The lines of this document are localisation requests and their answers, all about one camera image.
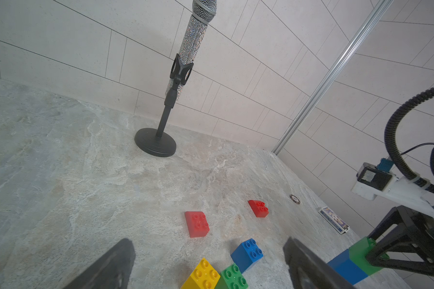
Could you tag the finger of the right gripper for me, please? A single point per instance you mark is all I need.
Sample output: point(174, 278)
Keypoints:
point(403, 256)
point(401, 226)

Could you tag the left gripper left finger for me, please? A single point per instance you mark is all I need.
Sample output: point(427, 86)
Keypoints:
point(110, 271)

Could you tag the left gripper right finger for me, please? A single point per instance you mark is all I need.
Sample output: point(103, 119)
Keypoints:
point(308, 271)

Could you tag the blue small lego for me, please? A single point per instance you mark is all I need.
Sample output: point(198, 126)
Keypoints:
point(246, 255)
point(345, 267)

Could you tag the green small lego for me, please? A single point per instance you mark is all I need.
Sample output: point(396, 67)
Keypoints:
point(232, 278)
point(358, 253)

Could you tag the red small lego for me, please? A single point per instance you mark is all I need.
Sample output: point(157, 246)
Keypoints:
point(197, 224)
point(259, 208)

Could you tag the yellow small lego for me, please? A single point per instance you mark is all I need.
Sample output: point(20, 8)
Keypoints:
point(204, 276)

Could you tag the playing card box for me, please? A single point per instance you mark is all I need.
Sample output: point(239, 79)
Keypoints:
point(334, 220)

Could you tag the black microphone stand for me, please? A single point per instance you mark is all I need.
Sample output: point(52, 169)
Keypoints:
point(155, 141)

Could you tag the glitter microphone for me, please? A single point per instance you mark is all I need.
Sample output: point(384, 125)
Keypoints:
point(202, 13)

